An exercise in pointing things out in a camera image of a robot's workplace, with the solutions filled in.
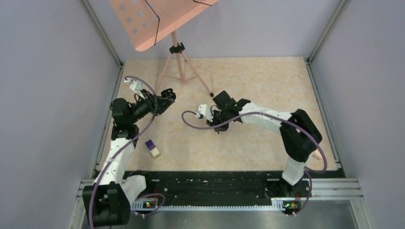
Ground black earbud charging case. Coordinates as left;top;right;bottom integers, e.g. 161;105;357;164
161;88;176;100

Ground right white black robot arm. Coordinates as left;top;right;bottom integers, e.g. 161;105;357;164
197;91;323;197

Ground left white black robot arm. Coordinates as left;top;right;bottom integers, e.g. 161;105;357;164
82;88;176;229

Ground purple white small box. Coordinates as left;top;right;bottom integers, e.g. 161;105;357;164
145;139;161;158

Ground pink music stand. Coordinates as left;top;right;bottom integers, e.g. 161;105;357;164
109;0;217;97

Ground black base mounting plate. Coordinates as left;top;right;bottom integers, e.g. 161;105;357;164
124;170;311;207

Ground wooden toy microphone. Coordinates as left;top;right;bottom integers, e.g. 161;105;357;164
312;150;323;161

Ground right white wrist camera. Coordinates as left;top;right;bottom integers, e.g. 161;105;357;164
195;104;213;122

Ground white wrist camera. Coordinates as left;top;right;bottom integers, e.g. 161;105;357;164
195;104;213;122
124;76;146;99

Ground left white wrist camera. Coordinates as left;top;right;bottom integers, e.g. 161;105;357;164
124;76;146;99

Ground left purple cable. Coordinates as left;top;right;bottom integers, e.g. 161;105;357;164
88;75;166;229

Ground purple cable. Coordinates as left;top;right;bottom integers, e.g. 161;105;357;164
88;75;166;229
181;110;328;217

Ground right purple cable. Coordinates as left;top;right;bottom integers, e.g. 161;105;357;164
181;110;328;217

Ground aluminium frame rail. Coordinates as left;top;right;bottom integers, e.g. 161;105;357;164
68;178;364;212

